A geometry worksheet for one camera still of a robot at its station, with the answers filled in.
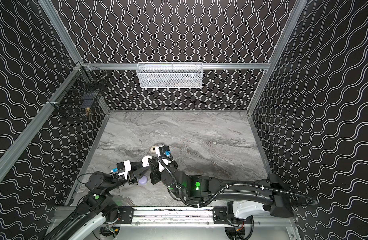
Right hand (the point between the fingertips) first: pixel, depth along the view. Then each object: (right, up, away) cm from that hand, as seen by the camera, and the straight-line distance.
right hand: (149, 160), depth 62 cm
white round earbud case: (-2, 0, 0) cm, 2 cm away
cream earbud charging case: (-6, -1, +35) cm, 36 cm away
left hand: (+1, -2, -1) cm, 2 cm away
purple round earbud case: (-3, -8, 0) cm, 9 cm away
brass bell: (-39, +23, +21) cm, 50 cm away
